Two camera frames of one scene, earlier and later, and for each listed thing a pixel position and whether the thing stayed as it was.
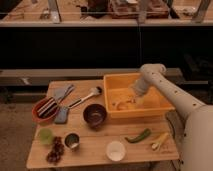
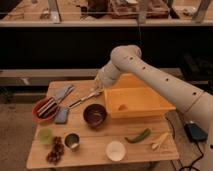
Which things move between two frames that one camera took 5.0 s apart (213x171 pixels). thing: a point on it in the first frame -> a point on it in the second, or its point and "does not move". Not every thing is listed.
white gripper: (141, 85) -> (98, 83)
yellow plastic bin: (122, 104) does not move
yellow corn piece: (157, 145) does not move
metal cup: (72, 140) does not move
